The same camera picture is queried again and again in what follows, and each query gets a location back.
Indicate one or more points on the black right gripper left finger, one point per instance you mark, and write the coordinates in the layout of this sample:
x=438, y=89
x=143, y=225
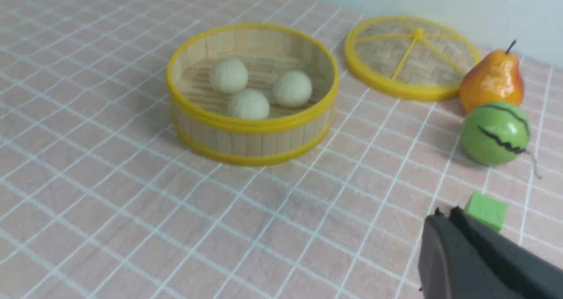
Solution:
x=458, y=262

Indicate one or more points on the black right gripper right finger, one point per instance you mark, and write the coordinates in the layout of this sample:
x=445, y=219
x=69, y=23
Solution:
x=519, y=269

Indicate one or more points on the white toy bun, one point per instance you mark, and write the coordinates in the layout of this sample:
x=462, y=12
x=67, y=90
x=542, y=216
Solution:
x=292, y=89
x=249, y=104
x=229, y=75

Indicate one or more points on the woven bamboo steamer lid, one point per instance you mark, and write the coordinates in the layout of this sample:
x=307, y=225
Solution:
x=409, y=58

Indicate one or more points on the bamboo steamer tray yellow rim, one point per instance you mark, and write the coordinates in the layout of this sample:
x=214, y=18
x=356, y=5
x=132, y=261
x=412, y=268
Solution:
x=199, y=111

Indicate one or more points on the green foam cube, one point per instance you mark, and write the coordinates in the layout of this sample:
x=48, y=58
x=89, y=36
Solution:
x=486, y=210

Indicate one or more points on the green toy watermelon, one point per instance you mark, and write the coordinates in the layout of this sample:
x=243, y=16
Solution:
x=496, y=133

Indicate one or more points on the orange toy pear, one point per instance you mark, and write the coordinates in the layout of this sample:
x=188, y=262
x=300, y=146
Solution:
x=496, y=78

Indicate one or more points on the pink checkered tablecloth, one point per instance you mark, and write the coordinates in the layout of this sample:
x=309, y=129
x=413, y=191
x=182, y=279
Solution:
x=100, y=199

